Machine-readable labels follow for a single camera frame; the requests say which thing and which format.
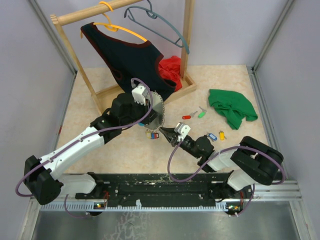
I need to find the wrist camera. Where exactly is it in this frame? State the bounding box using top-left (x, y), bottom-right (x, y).
top-left (174, 122), bottom-right (191, 137)
top-left (131, 83), bottom-right (148, 106)

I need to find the key with red tag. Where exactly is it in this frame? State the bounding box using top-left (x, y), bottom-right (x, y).
top-left (181, 111), bottom-right (198, 120)

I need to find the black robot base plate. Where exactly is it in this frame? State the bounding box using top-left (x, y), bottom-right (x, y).
top-left (75, 173), bottom-right (252, 209)

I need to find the wooden clothes rack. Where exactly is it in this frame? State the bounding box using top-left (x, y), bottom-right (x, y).
top-left (50, 0), bottom-right (196, 113)

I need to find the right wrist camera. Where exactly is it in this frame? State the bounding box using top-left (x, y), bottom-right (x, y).
top-left (174, 122), bottom-right (191, 137)

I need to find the key with yellow tag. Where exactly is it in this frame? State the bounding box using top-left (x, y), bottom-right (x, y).
top-left (219, 130), bottom-right (227, 141)

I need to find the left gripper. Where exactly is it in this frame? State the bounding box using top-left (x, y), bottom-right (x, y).
top-left (120, 96), bottom-right (160, 128)

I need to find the key with blue tag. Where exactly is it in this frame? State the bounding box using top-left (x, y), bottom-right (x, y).
top-left (206, 133), bottom-right (218, 142)

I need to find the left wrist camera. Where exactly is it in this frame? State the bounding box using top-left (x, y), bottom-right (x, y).
top-left (131, 83), bottom-right (148, 106)

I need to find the navy tank top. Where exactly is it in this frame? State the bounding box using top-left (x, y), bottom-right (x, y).
top-left (80, 23), bottom-right (175, 101)

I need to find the green cloth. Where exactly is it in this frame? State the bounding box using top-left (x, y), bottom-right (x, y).
top-left (208, 89), bottom-right (258, 130)

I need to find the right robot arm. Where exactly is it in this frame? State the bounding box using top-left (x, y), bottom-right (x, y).
top-left (159, 123), bottom-right (286, 198)

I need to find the yellow hanger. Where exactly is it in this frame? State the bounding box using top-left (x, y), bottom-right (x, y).
top-left (80, 1), bottom-right (147, 42)

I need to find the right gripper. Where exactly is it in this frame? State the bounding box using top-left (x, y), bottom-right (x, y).
top-left (160, 127), bottom-right (201, 159)

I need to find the key with green tag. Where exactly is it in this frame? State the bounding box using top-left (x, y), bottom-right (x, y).
top-left (197, 107), bottom-right (207, 119)

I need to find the blue-grey hanger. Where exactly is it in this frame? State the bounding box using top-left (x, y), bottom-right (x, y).
top-left (123, 0), bottom-right (190, 55)

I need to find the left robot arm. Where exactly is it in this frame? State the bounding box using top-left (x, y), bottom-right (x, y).
top-left (21, 91), bottom-right (165, 205)

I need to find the red cloth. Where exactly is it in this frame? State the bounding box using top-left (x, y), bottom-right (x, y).
top-left (158, 55), bottom-right (182, 92)

